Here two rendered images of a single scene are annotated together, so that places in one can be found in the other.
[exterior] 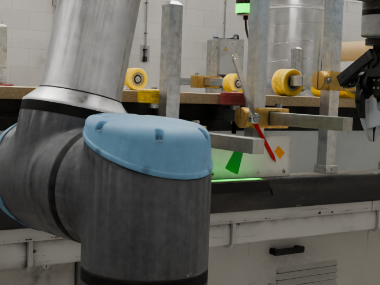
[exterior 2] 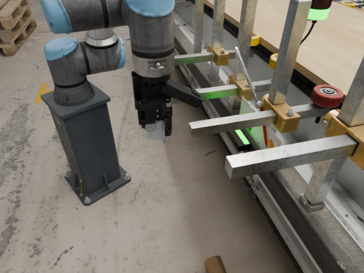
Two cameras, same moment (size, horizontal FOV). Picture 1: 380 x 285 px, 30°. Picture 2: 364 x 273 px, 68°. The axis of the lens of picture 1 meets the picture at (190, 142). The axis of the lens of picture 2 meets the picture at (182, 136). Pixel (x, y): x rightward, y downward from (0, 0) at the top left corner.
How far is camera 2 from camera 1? 1.97 m
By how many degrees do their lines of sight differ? 102
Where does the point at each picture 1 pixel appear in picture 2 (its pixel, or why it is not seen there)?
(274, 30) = not seen: outside the picture
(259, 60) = (278, 64)
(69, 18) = not seen: hidden behind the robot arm
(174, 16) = (243, 7)
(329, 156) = (309, 193)
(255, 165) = (258, 137)
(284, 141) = (275, 140)
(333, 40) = (354, 83)
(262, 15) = (287, 21)
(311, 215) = not seen: hidden behind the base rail
